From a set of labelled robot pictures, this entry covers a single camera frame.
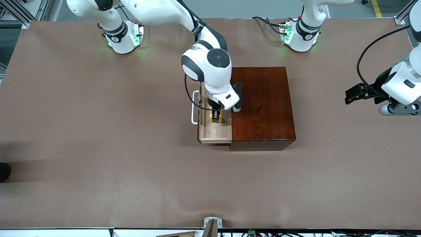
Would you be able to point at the grey metal table bracket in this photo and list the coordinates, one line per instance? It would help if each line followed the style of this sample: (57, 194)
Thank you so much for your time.
(212, 223)

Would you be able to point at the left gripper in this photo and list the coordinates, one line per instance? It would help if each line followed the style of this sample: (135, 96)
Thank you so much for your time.
(376, 88)

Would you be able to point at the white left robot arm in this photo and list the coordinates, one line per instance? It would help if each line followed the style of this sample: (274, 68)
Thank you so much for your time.
(304, 36)

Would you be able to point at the light wooden board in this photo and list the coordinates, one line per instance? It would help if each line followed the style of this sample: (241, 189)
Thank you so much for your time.
(177, 234)

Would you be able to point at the dark wooden drawer cabinet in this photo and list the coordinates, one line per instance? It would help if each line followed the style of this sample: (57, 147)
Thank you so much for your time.
(266, 115)

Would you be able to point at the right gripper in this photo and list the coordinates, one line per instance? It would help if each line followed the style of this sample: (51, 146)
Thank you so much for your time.
(216, 110)

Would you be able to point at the aluminium frame structure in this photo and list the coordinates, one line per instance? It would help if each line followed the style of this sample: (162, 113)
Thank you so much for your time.
(23, 20)

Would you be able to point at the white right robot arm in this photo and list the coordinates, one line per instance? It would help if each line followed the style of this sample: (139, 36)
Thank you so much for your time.
(210, 77)

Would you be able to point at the brown table cover sheet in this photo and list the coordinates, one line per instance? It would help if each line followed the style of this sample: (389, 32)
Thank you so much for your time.
(131, 181)

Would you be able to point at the aluminium corner profile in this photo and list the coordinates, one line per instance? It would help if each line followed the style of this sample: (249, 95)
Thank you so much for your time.
(399, 20)

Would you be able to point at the black round object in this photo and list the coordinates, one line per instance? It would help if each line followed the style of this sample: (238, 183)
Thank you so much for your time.
(4, 171)

